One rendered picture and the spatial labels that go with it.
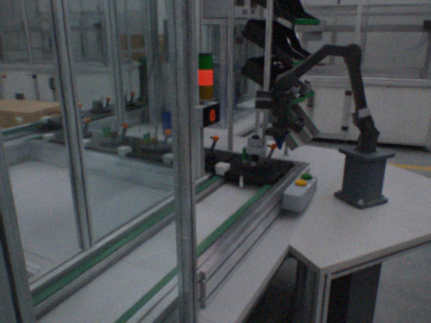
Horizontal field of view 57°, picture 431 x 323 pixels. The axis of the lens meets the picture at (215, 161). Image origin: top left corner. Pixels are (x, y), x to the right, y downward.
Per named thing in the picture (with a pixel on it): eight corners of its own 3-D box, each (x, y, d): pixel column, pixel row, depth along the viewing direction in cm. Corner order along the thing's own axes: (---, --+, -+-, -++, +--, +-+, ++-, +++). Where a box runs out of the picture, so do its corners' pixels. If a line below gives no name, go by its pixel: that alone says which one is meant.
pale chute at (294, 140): (305, 145, 181) (312, 139, 178) (291, 151, 171) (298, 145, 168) (269, 97, 186) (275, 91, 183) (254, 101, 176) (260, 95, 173)
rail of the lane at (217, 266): (308, 184, 168) (310, 160, 165) (205, 308, 94) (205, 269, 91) (295, 182, 171) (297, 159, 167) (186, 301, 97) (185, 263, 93)
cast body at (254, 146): (264, 152, 157) (265, 135, 155) (260, 155, 154) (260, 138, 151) (245, 149, 161) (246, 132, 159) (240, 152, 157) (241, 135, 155)
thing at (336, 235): (508, 214, 148) (510, 207, 147) (319, 276, 111) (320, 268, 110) (366, 161, 208) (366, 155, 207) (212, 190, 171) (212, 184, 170)
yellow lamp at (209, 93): (215, 97, 140) (215, 84, 138) (208, 100, 136) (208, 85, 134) (203, 97, 142) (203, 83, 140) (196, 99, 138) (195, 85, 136)
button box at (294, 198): (316, 191, 151) (318, 176, 149) (300, 212, 134) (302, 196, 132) (298, 188, 155) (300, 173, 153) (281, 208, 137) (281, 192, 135)
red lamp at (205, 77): (215, 83, 138) (215, 69, 137) (208, 85, 134) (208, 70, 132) (203, 83, 140) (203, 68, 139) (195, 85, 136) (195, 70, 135)
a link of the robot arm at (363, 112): (355, 40, 139) (337, 46, 141) (360, 41, 133) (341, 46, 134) (370, 126, 148) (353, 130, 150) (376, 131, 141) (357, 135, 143)
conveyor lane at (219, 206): (291, 186, 167) (292, 163, 164) (184, 300, 97) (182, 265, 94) (231, 175, 180) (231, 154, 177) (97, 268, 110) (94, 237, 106)
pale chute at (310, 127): (313, 137, 193) (320, 132, 190) (301, 142, 184) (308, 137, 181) (280, 93, 199) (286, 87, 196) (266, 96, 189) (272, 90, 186)
